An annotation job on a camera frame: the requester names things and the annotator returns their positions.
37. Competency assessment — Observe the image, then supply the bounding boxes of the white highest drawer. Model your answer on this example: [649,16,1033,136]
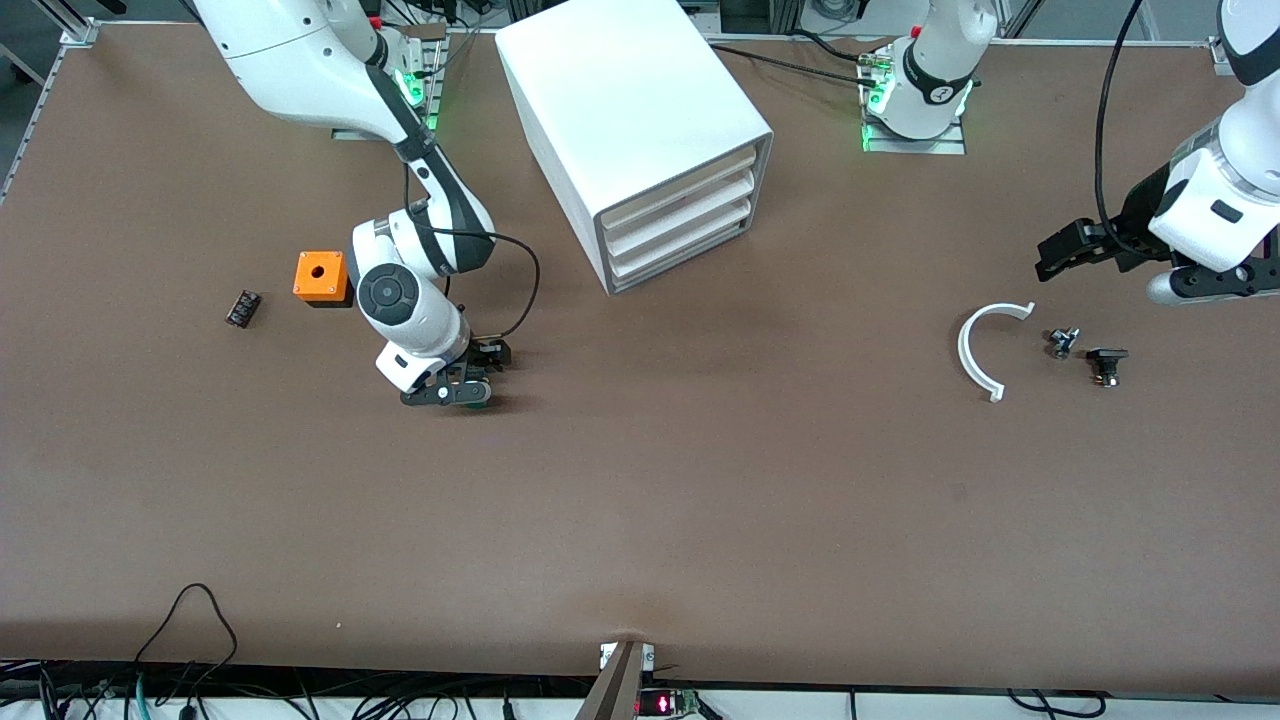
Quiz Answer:
[600,146,758,229]

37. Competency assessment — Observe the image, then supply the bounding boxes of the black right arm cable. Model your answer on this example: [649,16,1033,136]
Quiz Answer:
[403,160,542,341]

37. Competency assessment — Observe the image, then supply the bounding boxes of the black looped cable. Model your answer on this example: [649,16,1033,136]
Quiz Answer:
[130,583,239,691]

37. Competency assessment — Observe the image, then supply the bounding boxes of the orange button enclosure box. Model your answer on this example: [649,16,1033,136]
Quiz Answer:
[293,251,355,309]

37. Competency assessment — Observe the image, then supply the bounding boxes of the red LED device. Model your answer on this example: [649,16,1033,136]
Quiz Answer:
[636,688,701,718]

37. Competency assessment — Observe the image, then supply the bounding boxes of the white drawer cabinet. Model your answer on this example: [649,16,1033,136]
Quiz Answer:
[495,0,776,297]

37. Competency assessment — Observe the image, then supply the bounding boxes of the white middle drawer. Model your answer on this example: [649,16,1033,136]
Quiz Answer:
[604,172,754,255]

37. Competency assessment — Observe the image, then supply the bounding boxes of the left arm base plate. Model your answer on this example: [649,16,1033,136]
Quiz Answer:
[860,45,968,156]

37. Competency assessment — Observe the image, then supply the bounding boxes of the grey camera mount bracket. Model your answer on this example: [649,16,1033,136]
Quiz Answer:
[575,640,657,720]

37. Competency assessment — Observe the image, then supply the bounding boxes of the white lowest drawer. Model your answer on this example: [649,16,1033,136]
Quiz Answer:
[610,200,751,283]

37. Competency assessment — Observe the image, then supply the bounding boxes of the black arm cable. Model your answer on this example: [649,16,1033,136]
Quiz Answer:
[1094,0,1149,253]
[403,160,542,341]

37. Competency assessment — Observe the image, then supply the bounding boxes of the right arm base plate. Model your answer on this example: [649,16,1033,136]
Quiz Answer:
[332,25,446,142]

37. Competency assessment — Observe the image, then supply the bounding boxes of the white curved plastic arc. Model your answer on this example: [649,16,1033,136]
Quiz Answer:
[958,302,1036,403]

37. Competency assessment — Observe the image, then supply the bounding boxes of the aluminium frame profile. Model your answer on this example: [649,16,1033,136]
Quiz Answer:
[40,0,101,51]

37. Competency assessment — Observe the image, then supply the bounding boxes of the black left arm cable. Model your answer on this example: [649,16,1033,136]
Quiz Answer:
[1094,0,1149,253]

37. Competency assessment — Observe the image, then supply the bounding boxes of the black table cable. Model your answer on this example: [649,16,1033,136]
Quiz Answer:
[712,42,886,87]

